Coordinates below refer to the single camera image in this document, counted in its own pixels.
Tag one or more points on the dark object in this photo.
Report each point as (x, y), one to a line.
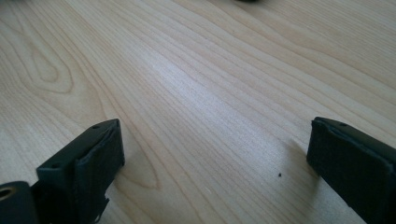
(247, 1)

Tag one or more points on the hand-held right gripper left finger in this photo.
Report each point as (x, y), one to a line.
(77, 174)

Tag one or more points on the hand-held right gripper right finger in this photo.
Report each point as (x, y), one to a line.
(351, 168)

